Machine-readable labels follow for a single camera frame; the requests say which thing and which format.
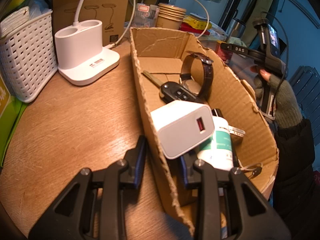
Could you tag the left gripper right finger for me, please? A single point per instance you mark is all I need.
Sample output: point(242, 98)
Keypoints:
point(229, 194)

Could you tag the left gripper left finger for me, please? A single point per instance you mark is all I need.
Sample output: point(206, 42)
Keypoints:
point(91, 205)

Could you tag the red can yellow lid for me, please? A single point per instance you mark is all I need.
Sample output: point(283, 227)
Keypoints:
point(223, 54)

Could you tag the white pill bottle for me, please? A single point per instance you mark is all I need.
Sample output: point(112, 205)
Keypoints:
point(217, 150)

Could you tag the brown leather wristwatch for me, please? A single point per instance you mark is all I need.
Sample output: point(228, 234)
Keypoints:
point(197, 74)

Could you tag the torn cardboard box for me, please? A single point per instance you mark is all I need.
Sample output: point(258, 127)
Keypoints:
point(163, 51)

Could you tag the black car key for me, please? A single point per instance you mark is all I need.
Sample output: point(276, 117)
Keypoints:
point(170, 91)

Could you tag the white usb charger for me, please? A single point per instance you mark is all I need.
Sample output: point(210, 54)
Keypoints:
point(181, 126)

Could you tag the gloved right hand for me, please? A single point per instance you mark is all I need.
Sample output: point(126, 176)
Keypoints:
point(287, 113)

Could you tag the crumpled tissue pack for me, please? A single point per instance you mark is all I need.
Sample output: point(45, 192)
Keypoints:
point(236, 41)

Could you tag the steel thermos flask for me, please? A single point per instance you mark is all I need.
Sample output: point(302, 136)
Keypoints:
point(236, 28)

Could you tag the white papers pile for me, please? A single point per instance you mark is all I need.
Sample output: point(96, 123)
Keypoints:
point(217, 32)

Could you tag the yellow patterned box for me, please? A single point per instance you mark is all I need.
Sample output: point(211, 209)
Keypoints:
point(196, 23)

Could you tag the stack of paper cups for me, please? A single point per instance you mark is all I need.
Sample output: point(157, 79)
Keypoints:
point(170, 16)

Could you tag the green tissue package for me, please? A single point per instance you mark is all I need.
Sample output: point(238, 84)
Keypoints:
point(11, 112)

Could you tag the clear plastic container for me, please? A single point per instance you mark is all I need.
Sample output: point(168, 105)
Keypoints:
point(145, 16)

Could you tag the white desk lamp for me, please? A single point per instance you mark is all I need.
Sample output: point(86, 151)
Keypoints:
point(81, 56)

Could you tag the white woven plastic basket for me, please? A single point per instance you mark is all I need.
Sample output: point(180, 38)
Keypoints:
point(28, 59)

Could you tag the brown lamp packaging box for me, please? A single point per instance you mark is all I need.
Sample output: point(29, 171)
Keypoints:
point(110, 12)

